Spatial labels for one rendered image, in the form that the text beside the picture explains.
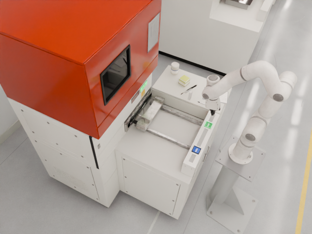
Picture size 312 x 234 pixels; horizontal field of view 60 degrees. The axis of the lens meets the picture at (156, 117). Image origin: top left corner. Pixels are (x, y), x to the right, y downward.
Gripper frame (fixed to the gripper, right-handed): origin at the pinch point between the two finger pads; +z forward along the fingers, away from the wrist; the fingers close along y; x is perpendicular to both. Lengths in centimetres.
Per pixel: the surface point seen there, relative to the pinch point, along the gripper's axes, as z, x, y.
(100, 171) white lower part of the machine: 20, -66, -64
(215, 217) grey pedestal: 115, -24, 12
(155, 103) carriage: 13, 7, -53
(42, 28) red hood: -87, -53, -71
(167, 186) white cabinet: 45, -46, -21
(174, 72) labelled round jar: 2, 39, -49
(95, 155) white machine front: -2, -66, -59
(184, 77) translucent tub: 0.7, 33.4, -36.3
